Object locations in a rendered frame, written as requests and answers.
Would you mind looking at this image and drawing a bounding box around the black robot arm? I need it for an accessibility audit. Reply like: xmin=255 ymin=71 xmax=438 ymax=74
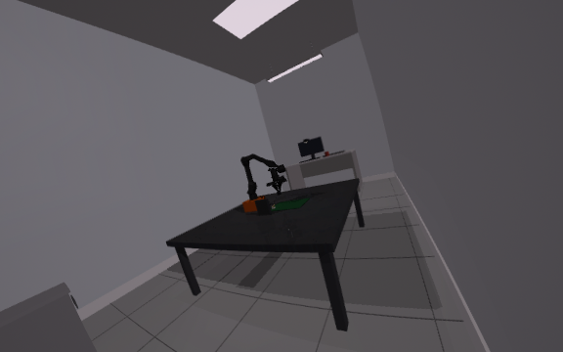
xmin=240 ymin=154 xmax=285 ymax=200

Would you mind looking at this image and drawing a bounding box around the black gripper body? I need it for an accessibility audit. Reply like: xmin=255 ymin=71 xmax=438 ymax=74
xmin=267 ymin=174 xmax=287 ymax=187

